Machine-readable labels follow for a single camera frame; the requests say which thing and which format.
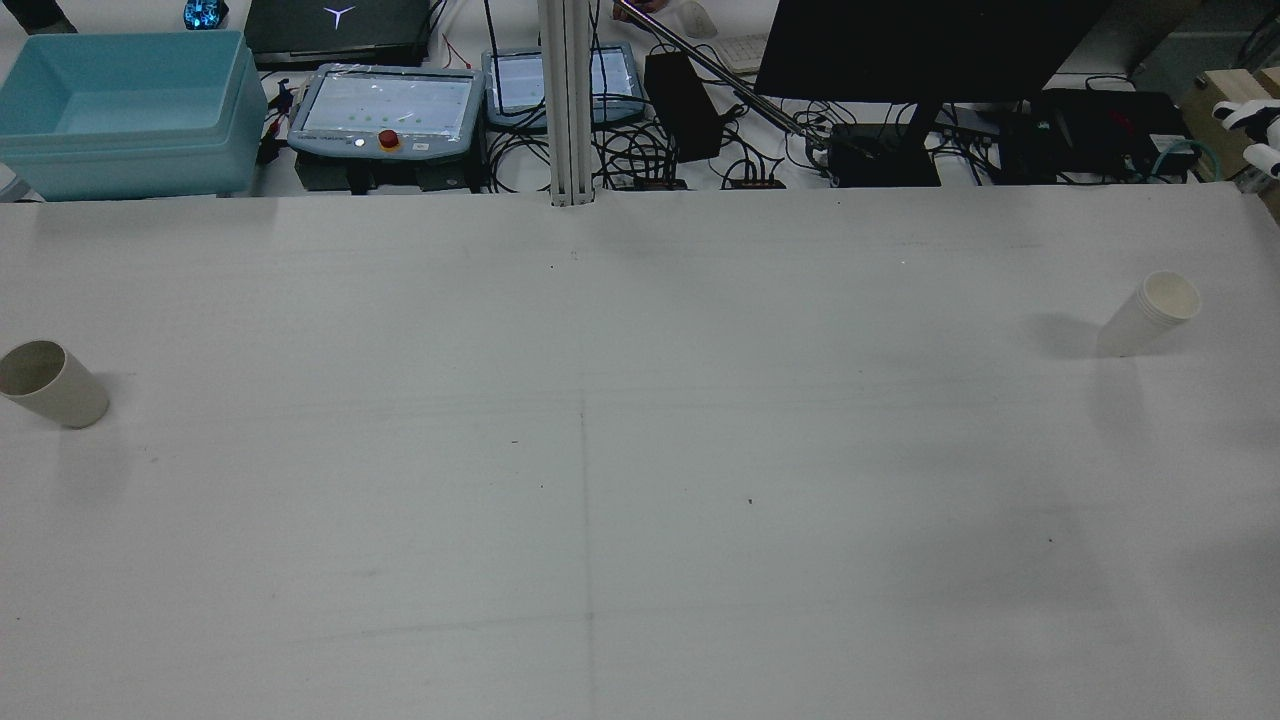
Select black power adapter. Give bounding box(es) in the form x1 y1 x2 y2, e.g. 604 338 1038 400
644 52 724 164

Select white aluminium profile post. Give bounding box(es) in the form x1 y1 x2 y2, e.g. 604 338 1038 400
537 0 602 208

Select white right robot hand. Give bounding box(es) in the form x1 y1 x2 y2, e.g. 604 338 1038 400
1212 98 1280 180

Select grey blue teach pendant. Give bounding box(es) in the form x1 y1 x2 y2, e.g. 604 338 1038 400
482 44 647 132

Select light blue plastic bin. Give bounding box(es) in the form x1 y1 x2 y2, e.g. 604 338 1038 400
0 30 269 201

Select green cable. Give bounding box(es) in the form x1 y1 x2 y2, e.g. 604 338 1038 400
1140 138 1203 183

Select black electronics box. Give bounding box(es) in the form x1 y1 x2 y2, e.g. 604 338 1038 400
1000 88 1199 185

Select silver metal rod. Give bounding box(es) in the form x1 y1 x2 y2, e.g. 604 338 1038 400
613 0 836 146

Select wooden box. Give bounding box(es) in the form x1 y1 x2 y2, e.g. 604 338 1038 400
1184 67 1280 223

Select white keyboard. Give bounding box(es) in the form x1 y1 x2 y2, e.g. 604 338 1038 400
714 34 771 77

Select white paper cups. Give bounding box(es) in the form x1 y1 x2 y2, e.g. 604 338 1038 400
1096 270 1202 358

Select black pendant stand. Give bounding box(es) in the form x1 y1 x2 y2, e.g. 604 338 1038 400
294 155 488 194

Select teach pendant with red button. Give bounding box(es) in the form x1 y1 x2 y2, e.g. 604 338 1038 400
287 63 487 162

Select black laptop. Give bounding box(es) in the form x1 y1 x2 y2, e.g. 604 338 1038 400
244 0 434 70

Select black Huawei monitor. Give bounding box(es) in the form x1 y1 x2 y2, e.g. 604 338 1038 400
754 0 1113 189

